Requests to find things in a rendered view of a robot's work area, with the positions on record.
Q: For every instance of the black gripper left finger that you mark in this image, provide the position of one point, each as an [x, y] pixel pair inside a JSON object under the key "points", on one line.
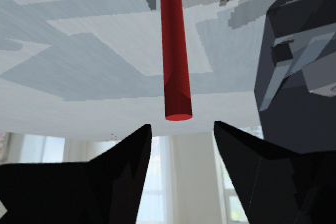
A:
{"points": [[109, 186]]}

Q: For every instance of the red peg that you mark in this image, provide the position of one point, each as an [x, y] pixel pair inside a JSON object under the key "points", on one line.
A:
{"points": [[177, 95]]}

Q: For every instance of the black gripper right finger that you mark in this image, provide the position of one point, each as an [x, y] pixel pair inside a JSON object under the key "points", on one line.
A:
{"points": [[275, 185]]}

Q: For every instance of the grey block with hole in top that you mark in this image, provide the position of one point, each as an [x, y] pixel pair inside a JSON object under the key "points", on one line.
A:
{"points": [[320, 76]]}

